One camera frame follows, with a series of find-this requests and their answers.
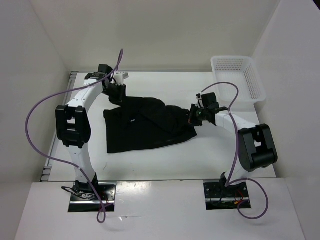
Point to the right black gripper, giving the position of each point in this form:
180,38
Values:
191,116

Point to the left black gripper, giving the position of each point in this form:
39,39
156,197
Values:
120,99

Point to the black shorts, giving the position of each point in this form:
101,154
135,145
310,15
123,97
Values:
146,123

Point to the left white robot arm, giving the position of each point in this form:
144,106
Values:
73,126

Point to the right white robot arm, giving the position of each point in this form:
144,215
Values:
254,143

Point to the white plastic basket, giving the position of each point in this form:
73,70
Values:
240,71

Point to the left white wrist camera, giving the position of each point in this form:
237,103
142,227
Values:
120,77

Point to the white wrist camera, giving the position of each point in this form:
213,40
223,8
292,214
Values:
199,100
120,77

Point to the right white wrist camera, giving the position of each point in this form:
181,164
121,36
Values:
199,100

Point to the aluminium table edge rail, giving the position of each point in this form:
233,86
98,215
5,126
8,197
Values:
55,171

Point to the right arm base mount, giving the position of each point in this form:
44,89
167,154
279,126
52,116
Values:
217,197

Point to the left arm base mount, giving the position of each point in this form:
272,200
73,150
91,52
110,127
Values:
81,202

